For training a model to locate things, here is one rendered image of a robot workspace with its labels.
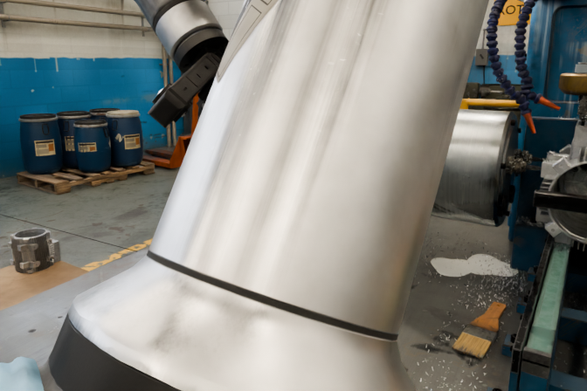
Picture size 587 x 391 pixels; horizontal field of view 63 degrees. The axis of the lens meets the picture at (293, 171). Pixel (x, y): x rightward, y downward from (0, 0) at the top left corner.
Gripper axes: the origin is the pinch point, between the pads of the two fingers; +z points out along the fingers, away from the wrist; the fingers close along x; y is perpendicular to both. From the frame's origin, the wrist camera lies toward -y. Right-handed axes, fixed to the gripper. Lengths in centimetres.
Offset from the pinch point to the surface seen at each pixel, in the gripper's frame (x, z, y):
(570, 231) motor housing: -11, 32, 58
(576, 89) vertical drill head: -26, 10, 63
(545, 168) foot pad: -14, 20, 59
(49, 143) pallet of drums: 390, -232, 237
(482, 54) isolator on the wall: 53, -75, 556
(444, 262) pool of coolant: 17, 28, 65
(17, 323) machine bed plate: 63, -9, -4
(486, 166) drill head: -7, 13, 53
